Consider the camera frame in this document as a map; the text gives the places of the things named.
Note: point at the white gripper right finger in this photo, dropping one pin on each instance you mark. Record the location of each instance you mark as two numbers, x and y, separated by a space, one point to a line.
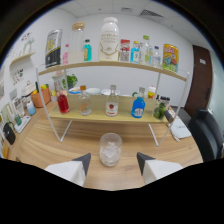
158 170

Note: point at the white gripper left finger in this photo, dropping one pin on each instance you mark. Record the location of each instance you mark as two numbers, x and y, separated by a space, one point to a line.
68 171

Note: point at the red liquid bottle white cap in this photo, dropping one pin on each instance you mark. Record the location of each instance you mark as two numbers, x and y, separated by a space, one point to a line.
63 104

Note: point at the clear bottle orange cap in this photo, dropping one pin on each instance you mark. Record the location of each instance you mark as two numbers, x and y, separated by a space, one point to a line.
85 106

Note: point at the clear bottle green cap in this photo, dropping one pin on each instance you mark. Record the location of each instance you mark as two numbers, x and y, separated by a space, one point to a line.
146 53

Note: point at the green cup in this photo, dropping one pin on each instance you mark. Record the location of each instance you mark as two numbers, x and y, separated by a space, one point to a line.
17 120

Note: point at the white notebook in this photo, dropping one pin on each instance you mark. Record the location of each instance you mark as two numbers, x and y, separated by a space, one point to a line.
180 128

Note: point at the dark brown short cylinder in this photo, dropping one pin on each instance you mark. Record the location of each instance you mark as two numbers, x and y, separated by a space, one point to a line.
169 116

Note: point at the blue liquid bottle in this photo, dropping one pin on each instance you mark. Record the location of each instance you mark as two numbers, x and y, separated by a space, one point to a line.
138 108

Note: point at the white tray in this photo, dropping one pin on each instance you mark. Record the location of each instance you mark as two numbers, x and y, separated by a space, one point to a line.
23 124

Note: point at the two-tier wood shelf rack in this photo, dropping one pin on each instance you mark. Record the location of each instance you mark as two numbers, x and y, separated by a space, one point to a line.
100 111

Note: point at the small dark bottle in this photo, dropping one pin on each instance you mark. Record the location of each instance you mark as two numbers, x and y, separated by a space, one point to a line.
157 99
167 101
162 100

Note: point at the light blue container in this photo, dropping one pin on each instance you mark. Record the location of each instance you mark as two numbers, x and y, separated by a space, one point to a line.
30 109

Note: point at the orange basket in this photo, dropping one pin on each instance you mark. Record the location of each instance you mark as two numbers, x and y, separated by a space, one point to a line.
40 99

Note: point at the white jar yellow label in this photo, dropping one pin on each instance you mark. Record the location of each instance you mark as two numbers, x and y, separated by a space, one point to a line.
151 92

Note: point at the clear bottle red label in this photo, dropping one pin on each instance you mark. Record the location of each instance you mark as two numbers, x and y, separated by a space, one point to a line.
112 107

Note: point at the blue rimmed bowl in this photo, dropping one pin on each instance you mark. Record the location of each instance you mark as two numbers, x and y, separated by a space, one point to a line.
74 91

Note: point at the white bowl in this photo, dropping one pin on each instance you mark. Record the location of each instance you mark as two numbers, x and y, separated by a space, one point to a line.
93 91
106 91

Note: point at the green potted plant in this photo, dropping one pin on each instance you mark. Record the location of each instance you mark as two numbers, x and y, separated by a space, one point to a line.
72 81

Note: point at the white appliance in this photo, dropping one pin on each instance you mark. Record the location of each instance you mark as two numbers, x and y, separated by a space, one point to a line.
28 89

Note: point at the brown door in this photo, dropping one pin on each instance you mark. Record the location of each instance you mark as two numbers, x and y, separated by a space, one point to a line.
199 80

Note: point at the clear bottle blue cap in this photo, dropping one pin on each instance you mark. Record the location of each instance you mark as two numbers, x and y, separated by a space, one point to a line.
156 58

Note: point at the pink bottle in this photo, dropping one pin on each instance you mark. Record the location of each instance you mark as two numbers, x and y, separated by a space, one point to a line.
65 57

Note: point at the light blue bottle yellow cap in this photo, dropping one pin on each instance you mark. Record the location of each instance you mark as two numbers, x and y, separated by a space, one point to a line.
135 54

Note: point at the teal small bottle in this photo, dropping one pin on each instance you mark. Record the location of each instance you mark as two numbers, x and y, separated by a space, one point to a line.
87 51

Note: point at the tall black can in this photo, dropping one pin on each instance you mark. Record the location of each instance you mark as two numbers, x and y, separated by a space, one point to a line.
53 50

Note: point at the glass jar cork lid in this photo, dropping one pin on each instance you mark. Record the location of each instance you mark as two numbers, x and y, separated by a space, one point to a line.
76 46

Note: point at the white figurine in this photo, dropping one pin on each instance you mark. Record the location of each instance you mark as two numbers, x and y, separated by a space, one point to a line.
28 45

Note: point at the large white bottle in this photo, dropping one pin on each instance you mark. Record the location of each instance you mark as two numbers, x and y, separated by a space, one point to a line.
109 41

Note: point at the ceiling air vent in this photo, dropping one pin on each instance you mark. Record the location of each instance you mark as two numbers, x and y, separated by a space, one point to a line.
150 13

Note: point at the square ceiling diffuser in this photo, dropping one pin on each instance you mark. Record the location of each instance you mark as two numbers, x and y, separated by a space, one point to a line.
126 9

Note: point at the wooden wall shelf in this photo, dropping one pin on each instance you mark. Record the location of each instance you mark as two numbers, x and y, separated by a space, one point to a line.
21 58

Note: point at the red wall poster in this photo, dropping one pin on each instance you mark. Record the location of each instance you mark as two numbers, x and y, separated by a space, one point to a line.
124 50

